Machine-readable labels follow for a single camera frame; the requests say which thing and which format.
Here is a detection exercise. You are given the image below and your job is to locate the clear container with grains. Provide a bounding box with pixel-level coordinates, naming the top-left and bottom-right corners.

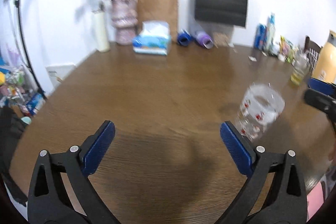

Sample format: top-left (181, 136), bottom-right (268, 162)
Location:
top-left (212, 25), bottom-right (234, 47)

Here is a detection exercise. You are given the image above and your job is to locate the brown paper bag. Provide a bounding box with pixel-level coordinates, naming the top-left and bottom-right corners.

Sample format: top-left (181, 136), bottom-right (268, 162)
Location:
top-left (137, 0), bottom-right (179, 42)

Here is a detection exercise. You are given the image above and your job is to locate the white paper scrap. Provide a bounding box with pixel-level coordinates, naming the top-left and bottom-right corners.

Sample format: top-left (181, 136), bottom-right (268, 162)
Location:
top-left (249, 56), bottom-right (257, 62)

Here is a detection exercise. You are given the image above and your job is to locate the blue drink can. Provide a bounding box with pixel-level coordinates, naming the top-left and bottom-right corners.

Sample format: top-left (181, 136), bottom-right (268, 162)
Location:
top-left (253, 24), bottom-right (266, 51)

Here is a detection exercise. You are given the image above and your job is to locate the yellow thermos jug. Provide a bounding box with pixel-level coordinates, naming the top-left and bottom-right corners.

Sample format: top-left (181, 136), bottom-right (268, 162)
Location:
top-left (311, 31), bottom-right (336, 84)

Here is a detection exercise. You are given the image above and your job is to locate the glass with yellow liquid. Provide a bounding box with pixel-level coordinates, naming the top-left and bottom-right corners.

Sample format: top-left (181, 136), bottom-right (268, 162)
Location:
top-left (290, 52), bottom-right (310, 86)

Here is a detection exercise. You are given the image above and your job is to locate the white box on floor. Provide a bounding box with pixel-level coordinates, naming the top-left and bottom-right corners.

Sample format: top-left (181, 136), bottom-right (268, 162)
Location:
top-left (46, 65), bottom-right (76, 89)

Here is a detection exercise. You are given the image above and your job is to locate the white thermos bottle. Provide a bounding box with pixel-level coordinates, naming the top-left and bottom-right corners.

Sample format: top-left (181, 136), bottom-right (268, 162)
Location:
top-left (93, 1), bottom-right (110, 52)

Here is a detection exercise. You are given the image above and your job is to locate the blue white bottle lying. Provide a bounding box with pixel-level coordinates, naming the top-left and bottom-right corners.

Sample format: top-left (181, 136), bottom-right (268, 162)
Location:
top-left (177, 30), bottom-right (194, 47)

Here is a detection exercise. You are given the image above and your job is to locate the blue tissue box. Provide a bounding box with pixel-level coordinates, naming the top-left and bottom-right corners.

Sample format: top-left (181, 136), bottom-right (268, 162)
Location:
top-left (132, 20), bottom-right (171, 56)

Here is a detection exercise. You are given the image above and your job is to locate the snack packets pile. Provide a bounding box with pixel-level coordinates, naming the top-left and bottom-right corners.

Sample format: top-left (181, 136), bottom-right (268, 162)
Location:
top-left (277, 36), bottom-right (295, 64)

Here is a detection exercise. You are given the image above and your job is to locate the pink ceramic vase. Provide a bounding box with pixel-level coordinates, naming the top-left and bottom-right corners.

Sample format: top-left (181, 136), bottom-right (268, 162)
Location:
top-left (112, 0), bottom-right (138, 46)

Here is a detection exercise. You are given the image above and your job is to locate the wire storage rack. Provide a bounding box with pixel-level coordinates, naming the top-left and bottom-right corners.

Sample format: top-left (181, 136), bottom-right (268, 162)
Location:
top-left (1, 58), bottom-right (45, 118)

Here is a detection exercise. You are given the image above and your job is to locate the clear Santa print cup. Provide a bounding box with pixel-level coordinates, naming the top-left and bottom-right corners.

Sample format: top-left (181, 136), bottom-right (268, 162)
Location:
top-left (234, 83), bottom-right (285, 141)

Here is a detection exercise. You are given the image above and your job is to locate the pink blanket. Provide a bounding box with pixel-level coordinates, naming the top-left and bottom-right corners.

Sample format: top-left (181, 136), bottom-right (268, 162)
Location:
top-left (307, 182), bottom-right (325, 221)

